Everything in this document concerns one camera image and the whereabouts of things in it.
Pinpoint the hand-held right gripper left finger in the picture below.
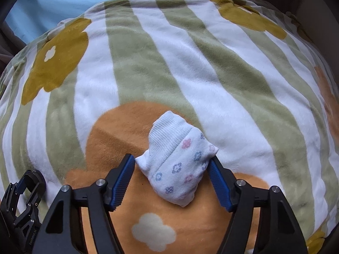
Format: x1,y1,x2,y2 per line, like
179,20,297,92
32,154,136,254

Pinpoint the white floral sock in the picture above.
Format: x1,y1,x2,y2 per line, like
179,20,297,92
135,111,219,207

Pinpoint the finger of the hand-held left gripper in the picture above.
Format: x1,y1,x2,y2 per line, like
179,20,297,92
1,180,27,217
16,170,47,221

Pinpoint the striped flower print blanket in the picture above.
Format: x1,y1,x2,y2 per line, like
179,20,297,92
0,0,339,254

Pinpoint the light blue sheet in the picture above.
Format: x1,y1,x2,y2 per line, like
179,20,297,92
5,0,200,44

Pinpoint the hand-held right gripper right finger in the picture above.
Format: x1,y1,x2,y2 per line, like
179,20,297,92
207,155,309,254

